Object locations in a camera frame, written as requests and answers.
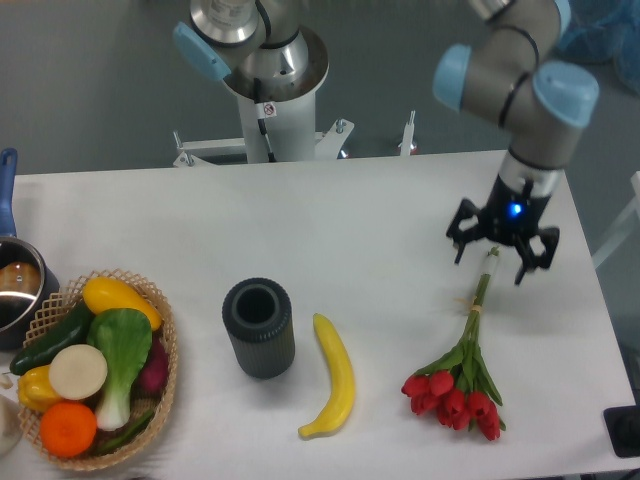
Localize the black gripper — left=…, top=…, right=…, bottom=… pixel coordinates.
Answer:
left=445, top=172, right=561, bottom=286

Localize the red tulip bouquet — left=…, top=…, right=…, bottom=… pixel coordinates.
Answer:
left=401, top=247, right=506, bottom=441

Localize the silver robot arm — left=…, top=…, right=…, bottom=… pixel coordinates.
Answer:
left=173, top=1, right=599, bottom=274

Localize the yellow banana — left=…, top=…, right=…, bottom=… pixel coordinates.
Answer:
left=298, top=313, right=356, bottom=440

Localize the black device at edge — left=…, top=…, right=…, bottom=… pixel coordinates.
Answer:
left=603, top=405, right=640, bottom=458

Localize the blue mesh bag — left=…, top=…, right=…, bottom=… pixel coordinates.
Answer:
left=556, top=1, right=639, bottom=95

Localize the dark grey ribbed vase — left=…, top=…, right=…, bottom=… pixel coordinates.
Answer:
left=222, top=278, right=295, bottom=379

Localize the purple sweet potato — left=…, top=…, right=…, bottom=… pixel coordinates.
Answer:
left=137, top=337, right=169, bottom=395

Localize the green bok choy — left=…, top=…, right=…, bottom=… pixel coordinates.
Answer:
left=87, top=308, right=152, bottom=431

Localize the yellow squash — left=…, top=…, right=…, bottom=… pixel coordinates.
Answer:
left=82, top=277, right=163, bottom=331

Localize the green chilli pepper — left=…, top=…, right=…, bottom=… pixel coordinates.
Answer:
left=93, top=409, right=155, bottom=456

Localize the woven wicker basket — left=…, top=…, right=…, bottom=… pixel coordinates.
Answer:
left=18, top=269, right=179, bottom=472

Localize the dark green cucumber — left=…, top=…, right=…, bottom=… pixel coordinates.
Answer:
left=9, top=301, right=95, bottom=376

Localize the white round radish slice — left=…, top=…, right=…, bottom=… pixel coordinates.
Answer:
left=49, top=344, right=108, bottom=400

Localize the orange fruit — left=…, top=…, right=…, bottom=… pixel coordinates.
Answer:
left=39, top=401, right=97, bottom=458

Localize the yellow bell pepper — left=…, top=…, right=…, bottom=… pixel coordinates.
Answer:
left=18, top=365, right=63, bottom=413

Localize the garlic clove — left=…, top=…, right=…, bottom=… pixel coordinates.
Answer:
left=0, top=373, right=13, bottom=390

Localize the white round object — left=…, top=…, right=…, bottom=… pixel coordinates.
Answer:
left=0, top=396, right=22, bottom=456

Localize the white frame at right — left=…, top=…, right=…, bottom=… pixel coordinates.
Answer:
left=592, top=171, right=639, bottom=269

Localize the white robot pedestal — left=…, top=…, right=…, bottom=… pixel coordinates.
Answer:
left=172, top=24, right=420, bottom=169

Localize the blue handled saucepan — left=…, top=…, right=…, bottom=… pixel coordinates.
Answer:
left=1, top=148, right=59, bottom=351

